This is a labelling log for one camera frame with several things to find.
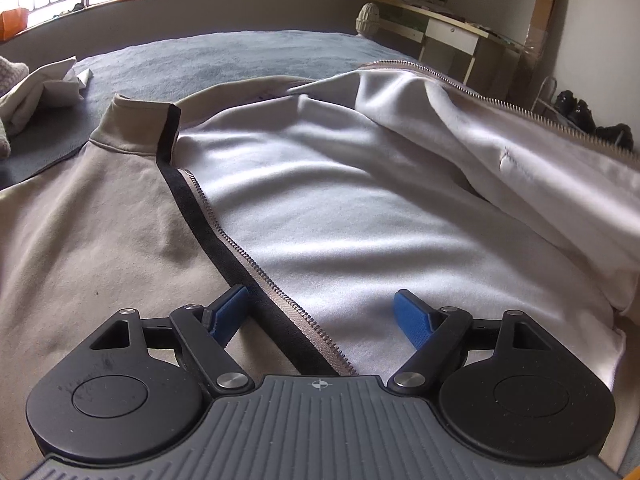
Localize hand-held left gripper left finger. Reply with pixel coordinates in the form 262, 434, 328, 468
89, 284, 253, 395

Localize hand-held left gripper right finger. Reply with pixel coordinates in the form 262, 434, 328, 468
387, 289, 556, 395

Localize beige zip jacket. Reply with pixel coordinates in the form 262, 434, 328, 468
0, 59, 640, 466

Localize metal shoe rack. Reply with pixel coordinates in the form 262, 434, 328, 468
530, 75, 640, 151

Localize wooden desk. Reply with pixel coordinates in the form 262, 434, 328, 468
352, 0, 531, 101

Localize white crumpled cloth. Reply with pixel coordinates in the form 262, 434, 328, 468
0, 57, 95, 137

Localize cream carved bedpost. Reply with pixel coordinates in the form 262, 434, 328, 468
355, 2, 382, 37

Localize pink white knitted sweater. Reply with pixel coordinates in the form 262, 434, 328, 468
0, 56, 31, 156

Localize tall cardboard sheet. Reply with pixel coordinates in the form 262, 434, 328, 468
525, 0, 563, 61

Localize orange bag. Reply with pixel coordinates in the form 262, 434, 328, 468
0, 7, 31, 41

